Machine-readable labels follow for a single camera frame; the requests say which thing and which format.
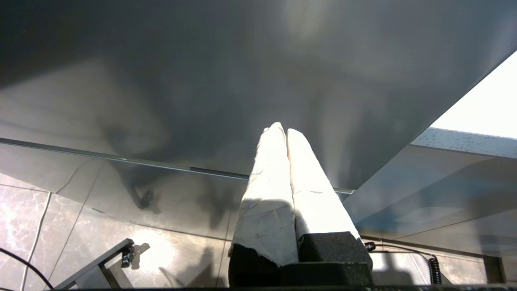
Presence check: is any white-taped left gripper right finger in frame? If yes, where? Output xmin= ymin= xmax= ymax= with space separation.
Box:
xmin=283 ymin=128 xmax=374 ymax=286

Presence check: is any grey under-counter cabinet front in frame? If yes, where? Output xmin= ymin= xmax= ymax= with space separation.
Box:
xmin=343 ymin=145 xmax=517 ymax=244

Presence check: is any black metal frame bar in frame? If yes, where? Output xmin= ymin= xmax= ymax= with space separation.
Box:
xmin=54 ymin=238 xmax=135 ymax=290

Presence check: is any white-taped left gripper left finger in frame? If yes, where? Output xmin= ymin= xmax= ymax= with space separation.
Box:
xmin=228 ymin=122 xmax=300 ymax=288

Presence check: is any grey tall cabinet door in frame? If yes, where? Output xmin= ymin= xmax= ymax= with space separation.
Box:
xmin=0 ymin=0 xmax=517 ymax=190

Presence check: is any black coiled cable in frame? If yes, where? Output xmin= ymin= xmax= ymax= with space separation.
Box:
xmin=427 ymin=254 xmax=442 ymax=286

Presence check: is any thin black cable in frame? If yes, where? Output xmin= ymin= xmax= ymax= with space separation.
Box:
xmin=0 ymin=247 xmax=55 ymax=290

